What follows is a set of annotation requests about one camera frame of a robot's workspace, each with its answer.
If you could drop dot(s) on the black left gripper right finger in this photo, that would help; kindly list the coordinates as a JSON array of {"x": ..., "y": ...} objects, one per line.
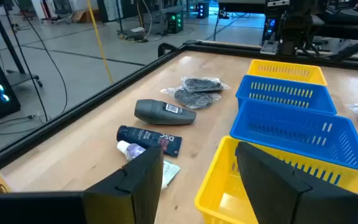
[{"x": 269, "y": 186}]

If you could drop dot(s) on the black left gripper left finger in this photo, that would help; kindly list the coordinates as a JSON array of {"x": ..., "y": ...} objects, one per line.
[{"x": 141, "y": 186}]

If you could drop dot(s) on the clear tube with white cap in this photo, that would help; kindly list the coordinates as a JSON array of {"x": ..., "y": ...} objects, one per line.
[{"x": 134, "y": 151}]

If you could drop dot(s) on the navy shave butter tube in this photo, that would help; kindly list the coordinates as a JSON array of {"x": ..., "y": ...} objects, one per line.
[{"x": 145, "y": 138}]

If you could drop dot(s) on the grey roll-on deodorant bottle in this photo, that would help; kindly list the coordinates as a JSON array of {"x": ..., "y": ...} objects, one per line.
[{"x": 157, "y": 113}]

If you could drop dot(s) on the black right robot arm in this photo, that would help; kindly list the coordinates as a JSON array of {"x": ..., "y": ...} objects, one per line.
[{"x": 294, "y": 28}]

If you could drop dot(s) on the yellow plastic basket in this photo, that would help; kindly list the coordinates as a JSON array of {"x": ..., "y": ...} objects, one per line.
[
  {"x": 291, "y": 80},
  {"x": 216, "y": 186}
]

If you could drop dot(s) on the blue plastic basket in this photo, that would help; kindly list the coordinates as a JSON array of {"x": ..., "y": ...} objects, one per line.
[
  {"x": 291, "y": 130},
  {"x": 242, "y": 90}
]

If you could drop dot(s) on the black table clamp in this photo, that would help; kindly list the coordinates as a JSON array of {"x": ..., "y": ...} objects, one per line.
[{"x": 163, "y": 46}]

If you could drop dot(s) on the black controller box blue light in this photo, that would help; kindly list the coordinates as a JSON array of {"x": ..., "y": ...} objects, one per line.
[{"x": 270, "y": 26}]

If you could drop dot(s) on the black rig beam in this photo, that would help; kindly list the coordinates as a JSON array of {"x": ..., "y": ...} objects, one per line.
[{"x": 353, "y": 48}]

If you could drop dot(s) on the black computer tower green lights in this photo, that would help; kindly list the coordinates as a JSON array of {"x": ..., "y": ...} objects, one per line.
[{"x": 175, "y": 25}]

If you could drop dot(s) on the cardboard box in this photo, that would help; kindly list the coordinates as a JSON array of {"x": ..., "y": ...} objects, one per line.
[{"x": 84, "y": 16}]

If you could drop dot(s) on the black keyboard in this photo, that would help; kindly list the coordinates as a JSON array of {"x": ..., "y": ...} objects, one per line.
[{"x": 350, "y": 17}]

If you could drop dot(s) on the office chair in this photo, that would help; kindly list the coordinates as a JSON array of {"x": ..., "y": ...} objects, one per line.
[{"x": 61, "y": 9}]

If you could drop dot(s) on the black wheeled stand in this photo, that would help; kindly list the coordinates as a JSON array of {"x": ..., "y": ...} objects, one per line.
[{"x": 9, "y": 43}]

